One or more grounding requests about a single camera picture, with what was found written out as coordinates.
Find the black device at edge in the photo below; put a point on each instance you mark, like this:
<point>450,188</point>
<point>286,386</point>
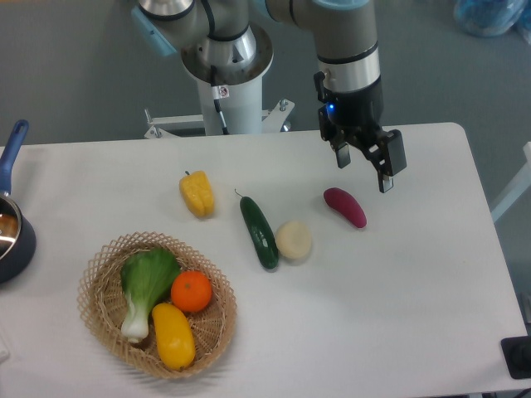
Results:
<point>516,352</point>

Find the green cucumber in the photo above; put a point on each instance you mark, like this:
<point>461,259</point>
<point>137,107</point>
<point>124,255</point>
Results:
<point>260,232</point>

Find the purple sweet potato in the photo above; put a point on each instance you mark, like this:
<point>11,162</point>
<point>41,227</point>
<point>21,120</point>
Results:
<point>346,205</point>

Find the white frame at right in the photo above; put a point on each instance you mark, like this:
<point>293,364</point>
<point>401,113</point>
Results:
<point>515,188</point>

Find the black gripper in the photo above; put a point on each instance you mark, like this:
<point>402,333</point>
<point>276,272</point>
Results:
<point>353,118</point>

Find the blue saucepan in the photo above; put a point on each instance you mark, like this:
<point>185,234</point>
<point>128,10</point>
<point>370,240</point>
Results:
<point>18,238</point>

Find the woven wicker basket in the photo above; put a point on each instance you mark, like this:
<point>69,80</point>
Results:
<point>103,306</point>

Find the blue plastic bag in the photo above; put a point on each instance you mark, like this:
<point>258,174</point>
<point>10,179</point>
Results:
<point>493,18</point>

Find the green bok choy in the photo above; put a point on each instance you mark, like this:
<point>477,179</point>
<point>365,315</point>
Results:
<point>146,279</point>

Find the yellow bell pepper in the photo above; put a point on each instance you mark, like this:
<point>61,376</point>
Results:
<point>197,194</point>

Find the orange fruit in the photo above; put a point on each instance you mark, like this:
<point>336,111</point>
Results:
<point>191,291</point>

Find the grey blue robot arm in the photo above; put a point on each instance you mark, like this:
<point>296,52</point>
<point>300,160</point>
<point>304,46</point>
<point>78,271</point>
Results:
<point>344,32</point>

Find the yellow mango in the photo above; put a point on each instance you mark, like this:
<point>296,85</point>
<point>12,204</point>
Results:
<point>174,338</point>

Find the cream white round bun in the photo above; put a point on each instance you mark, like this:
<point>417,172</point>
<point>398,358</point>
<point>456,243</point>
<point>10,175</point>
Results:
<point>293,240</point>

